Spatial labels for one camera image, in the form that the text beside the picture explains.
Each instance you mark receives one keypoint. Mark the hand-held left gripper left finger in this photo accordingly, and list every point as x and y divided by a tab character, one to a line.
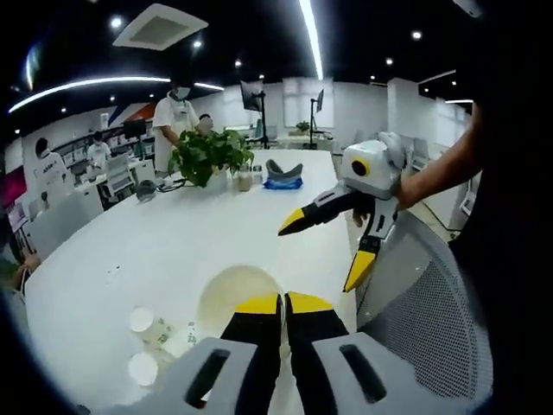
250	354

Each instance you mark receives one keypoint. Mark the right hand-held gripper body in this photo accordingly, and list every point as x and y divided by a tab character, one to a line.
376	173

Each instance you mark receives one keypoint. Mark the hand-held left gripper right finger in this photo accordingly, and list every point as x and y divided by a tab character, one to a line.
315	346

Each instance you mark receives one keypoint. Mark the green-printed white paper cup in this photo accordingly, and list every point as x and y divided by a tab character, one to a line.
242	285

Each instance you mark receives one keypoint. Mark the pile of white paper cups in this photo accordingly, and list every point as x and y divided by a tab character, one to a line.
142	320

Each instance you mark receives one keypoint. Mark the person's right hand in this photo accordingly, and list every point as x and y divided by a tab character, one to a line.
410	190

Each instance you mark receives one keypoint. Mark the blue packet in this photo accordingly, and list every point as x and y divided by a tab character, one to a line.
283	184

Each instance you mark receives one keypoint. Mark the grey curved headrest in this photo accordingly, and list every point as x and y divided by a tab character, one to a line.
283	169

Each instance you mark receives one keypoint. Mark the small glass jar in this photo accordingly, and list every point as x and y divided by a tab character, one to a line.
258	174

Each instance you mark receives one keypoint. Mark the grey mesh office chair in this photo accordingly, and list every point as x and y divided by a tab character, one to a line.
432	294

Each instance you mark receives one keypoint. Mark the small distant plant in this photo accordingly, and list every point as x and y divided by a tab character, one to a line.
302	126

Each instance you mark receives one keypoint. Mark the slim monitor on stand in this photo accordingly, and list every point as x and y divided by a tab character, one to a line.
319	101

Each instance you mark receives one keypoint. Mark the person's dark torso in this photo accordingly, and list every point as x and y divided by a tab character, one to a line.
497	259

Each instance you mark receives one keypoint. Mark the potted green plant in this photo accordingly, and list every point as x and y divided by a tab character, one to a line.
207	151

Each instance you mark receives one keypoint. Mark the black monitor on stand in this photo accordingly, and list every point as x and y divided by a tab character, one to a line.
250	95

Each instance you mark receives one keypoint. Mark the curved ceiling light strip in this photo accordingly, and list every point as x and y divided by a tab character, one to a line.
312	34

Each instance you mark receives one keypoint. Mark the grey round device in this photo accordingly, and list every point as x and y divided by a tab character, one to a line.
146	190

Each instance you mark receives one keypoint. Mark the small black monitor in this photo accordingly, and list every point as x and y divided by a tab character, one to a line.
134	128

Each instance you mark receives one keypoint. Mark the white slatted office chair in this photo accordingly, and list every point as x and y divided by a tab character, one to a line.
118	173

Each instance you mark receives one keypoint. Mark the ceiling air vent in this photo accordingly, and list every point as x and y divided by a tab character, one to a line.
160	28

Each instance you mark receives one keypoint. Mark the long ceiling light strip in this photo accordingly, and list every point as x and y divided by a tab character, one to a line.
108	81

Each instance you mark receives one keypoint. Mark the pink screen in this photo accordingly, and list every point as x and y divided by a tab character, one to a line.
13	186

